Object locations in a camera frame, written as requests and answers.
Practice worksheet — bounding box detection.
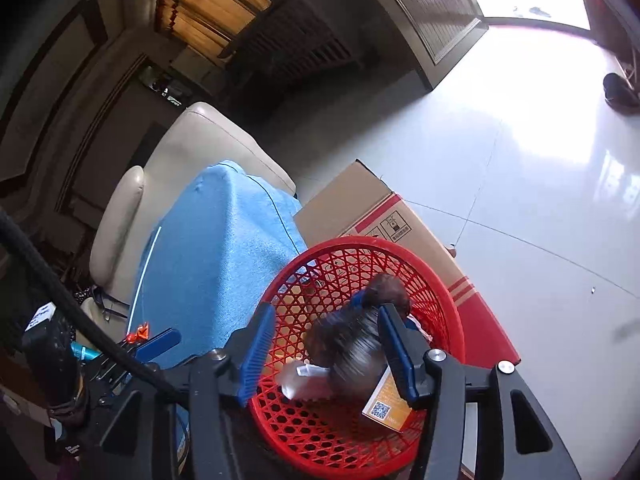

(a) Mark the wooden louvred door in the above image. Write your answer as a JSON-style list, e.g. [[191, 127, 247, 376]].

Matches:
[[360, 0, 488, 91]]

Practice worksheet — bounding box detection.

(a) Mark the wooden slatted crib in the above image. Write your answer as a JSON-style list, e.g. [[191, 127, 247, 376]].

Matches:
[[220, 0, 366, 91]]

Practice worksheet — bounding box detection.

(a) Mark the orange and white box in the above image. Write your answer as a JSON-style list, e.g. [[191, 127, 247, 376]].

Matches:
[[361, 365, 413, 433]]

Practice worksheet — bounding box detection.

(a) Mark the black braided cable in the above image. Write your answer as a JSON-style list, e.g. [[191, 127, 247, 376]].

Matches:
[[0, 207, 193, 406]]

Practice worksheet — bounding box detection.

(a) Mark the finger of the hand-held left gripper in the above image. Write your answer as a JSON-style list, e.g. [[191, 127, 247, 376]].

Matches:
[[125, 327, 182, 363]]

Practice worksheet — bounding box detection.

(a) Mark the brown cardboard box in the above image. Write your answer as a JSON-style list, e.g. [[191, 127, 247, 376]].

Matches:
[[292, 160, 521, 366]]

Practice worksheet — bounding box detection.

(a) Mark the dark round object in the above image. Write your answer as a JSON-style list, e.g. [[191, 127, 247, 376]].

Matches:
[[602, 72, 640, 108]]

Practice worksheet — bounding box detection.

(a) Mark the red plastic basket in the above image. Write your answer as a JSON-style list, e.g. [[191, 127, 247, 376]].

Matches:
[[248, 236, 466, 480]]

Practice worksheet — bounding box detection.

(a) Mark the tan window curtain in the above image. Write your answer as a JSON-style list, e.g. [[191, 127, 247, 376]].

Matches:
[[155, 0, 273, 61]]

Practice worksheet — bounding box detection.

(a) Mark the cream leather sofa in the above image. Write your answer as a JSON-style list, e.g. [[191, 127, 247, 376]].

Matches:
[[90, 101, 298, 306]]

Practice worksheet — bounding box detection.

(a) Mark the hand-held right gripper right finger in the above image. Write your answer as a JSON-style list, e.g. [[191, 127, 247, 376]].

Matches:
[[377, 304, 581, 480]]

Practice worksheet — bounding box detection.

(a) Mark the black plastic bag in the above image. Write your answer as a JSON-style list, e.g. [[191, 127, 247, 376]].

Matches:
[[305, 272, 412, 401]]

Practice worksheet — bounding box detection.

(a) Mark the white wrapper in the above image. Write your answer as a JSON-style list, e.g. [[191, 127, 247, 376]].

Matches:
[[281, 360, 332, 402]]

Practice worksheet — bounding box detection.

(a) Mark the blue tablecloth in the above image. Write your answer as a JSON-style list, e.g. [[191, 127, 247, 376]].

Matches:
[[127, 160, 308, 361]]

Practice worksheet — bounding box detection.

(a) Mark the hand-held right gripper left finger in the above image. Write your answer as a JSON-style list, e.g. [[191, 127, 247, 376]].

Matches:
[[85, 302, 277, 480]]

